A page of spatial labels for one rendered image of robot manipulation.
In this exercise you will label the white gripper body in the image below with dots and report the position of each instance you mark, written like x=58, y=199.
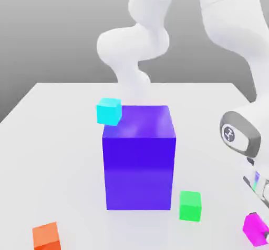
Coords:
x=255, y=199

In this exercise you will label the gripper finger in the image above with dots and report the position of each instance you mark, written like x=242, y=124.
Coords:
x=267, y=236
x=253, y=213

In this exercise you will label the small magenta cube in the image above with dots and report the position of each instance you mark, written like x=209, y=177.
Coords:
x=254, y=229

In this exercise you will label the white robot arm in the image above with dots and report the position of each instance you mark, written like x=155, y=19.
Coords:
x=134, y=43

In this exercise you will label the small green cube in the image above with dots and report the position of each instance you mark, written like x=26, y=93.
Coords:
x=190, y=209

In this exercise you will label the small cyan cube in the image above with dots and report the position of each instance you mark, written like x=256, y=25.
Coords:
x=108, y=113

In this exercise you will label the small orange cube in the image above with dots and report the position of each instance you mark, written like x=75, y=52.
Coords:
x=45, y=235

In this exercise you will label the large purple box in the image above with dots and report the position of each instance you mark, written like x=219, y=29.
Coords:
x=138, y=170

